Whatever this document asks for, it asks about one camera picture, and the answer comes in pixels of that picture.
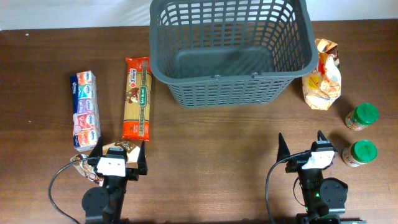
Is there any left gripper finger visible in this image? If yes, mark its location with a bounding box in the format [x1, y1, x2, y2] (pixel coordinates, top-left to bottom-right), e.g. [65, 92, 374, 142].
[137, 141, 148, 175]
[89, 136, 103, 157]

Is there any orange crinkled snack bag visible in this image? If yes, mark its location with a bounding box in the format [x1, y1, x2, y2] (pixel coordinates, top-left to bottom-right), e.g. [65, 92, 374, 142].
[302, 39, 341, 111]

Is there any San Remo spaghetti packet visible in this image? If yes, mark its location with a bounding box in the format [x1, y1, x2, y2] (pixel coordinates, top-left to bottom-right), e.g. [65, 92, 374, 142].
[122, 57, 152, 141]

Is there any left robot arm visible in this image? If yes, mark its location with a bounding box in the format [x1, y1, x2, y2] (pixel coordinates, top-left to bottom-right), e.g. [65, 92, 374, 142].
[81, 139, 148, 224]

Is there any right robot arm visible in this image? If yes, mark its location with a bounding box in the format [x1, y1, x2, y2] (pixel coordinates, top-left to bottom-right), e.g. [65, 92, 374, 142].
[276, 131, 367, 224]

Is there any brown white snack pouch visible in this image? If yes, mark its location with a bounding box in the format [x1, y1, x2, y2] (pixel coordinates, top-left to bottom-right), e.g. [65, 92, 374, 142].
[73, 141, 141, 186]

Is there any Kleenex tissue multipack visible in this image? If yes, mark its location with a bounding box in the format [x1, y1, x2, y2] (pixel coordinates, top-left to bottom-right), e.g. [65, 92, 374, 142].
[70, 70, 101, 152]

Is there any grey plastic basket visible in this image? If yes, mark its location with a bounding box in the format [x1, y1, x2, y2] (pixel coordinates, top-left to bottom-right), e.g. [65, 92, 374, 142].
[150, 0, 318, 108]

